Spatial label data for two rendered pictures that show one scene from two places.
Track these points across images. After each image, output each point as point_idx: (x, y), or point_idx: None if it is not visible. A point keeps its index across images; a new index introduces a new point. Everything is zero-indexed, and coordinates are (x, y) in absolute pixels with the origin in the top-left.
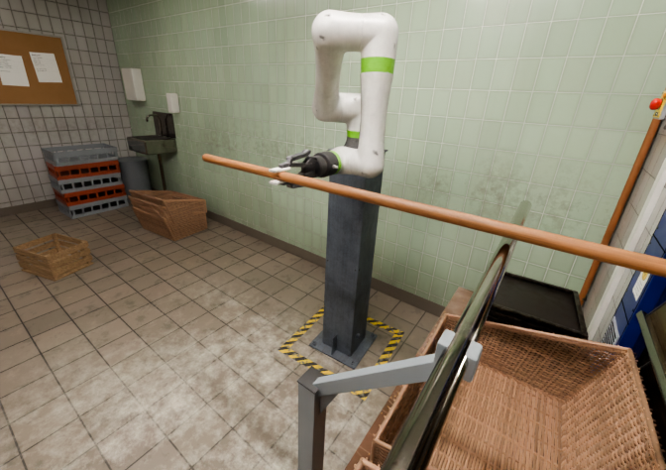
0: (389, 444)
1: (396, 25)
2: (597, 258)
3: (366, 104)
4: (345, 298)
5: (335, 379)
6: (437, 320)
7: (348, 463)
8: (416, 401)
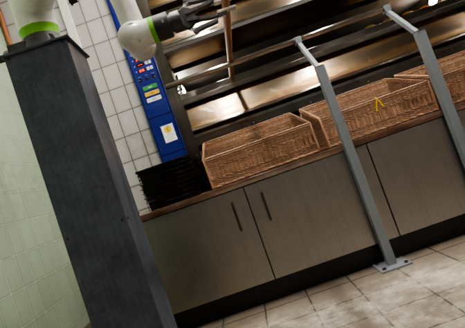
0: (306, 122)
1: None
2: None
3: None
4: (154, 270)
5: (315, 59)
6: (183, 201)
7: (322, 151)
8: (315, 31)
